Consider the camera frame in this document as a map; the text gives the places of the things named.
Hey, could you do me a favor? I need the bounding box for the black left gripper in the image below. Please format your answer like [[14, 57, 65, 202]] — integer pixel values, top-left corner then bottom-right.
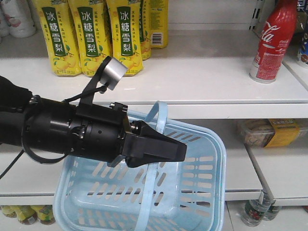
[[69, 103, 187, 168]]

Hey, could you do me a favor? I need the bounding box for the light blue plastic basket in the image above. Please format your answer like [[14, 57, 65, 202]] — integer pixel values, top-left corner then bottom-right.
[[53, 102, 226, 231]]

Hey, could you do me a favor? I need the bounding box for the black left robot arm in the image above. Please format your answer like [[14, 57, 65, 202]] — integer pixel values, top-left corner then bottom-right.
[[0, 77, 187, 168]]

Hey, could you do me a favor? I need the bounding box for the red aluminium coke bottle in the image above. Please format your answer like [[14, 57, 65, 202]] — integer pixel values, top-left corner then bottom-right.
[[249, 0, 297, 84]]

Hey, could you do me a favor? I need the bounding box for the white metal shelf unit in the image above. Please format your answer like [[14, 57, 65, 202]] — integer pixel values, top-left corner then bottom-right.
[[0, 0, 308, 205]]

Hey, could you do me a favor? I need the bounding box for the yellow pear drink carton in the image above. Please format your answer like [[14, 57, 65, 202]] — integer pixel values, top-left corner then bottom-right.
[[68, 0, 113, 77], [106, 0, 143, 77], [33, 0, 82, 77]]

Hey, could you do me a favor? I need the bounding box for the yellow lemon tea bottle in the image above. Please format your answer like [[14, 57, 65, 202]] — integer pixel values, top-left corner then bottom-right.
[[13, 205, 37, 225], [0, 205, 16, 218], [30, 205, 55, 225]]

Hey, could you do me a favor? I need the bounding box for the yellow boxed snack pack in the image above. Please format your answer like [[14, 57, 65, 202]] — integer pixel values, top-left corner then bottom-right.
[[236, 118, 308, 147]]

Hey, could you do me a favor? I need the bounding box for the white peach drink bottle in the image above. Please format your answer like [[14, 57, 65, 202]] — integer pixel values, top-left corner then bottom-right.
[[0, 0, 36, 38]]

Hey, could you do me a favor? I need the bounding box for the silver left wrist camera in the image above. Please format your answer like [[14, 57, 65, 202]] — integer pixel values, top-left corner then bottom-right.
[[97, 56, 128, 90]]

